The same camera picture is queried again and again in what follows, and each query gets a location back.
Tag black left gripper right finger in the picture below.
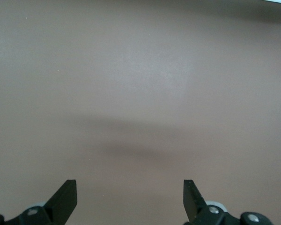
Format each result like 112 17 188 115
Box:
184 180 272 225

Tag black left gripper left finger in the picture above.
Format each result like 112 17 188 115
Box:
0 180 77 225

